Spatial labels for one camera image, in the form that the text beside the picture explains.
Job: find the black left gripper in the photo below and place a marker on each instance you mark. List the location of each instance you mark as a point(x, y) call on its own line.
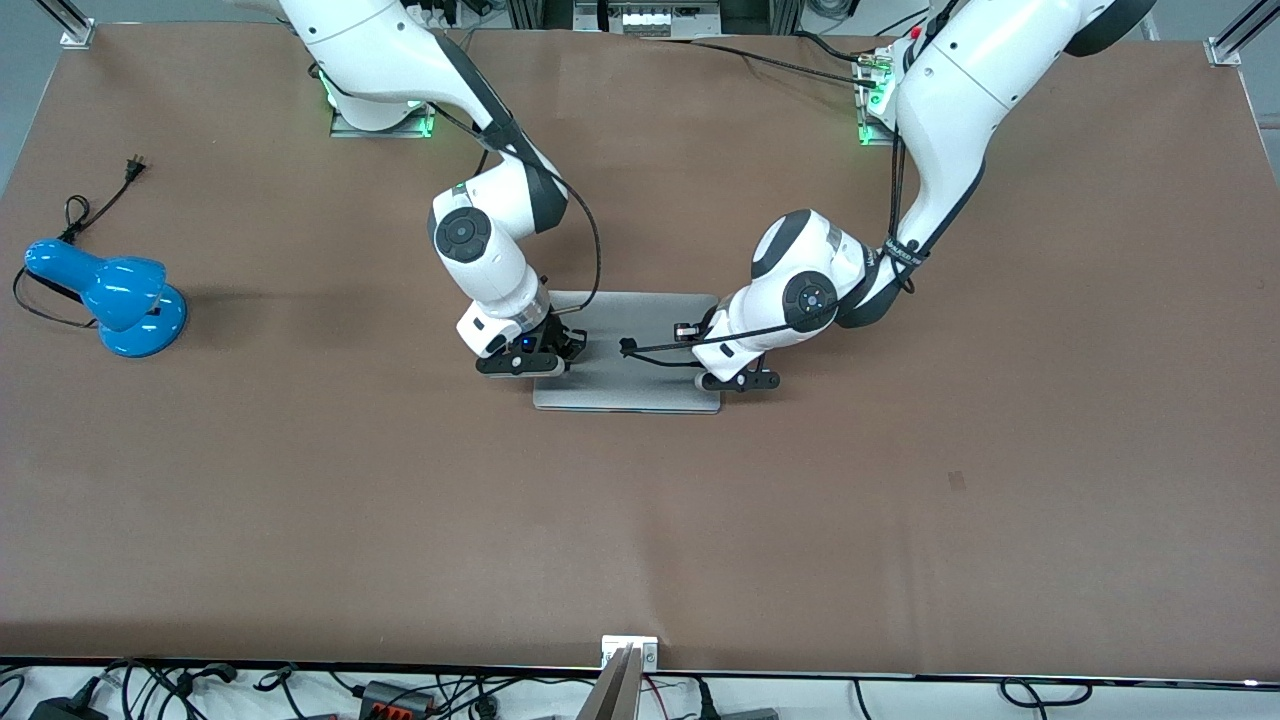
point(702, 334)

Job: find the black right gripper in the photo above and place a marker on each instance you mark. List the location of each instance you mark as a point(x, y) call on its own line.
point(560, 335)

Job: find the silver grey laptop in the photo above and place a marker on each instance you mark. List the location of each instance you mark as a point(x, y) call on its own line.
point(620, 393)

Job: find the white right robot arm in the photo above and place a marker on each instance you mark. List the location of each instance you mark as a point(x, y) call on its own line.
point(480, 240)

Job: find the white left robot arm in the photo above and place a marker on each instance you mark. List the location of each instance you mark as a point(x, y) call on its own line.
point(960, 80)

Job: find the orange black connector block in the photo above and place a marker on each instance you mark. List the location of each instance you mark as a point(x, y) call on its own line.
point(385, 697)

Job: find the white power strip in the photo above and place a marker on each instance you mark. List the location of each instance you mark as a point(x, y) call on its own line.
point(650, 20)

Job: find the black equipment rack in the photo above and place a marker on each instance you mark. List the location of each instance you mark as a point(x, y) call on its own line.
point(760, 15)

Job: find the blue desk lamp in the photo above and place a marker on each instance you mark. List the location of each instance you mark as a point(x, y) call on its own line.
point(125, 290)

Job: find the black power adapter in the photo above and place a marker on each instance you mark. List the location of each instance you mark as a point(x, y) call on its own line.
point(60, 710)

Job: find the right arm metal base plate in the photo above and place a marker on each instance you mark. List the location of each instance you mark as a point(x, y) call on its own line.
point(390, 132)

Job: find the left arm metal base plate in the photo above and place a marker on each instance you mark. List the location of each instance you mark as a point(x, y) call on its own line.
point(872, 120)

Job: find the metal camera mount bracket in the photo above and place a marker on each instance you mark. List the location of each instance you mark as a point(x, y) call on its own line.
point(620, 690)

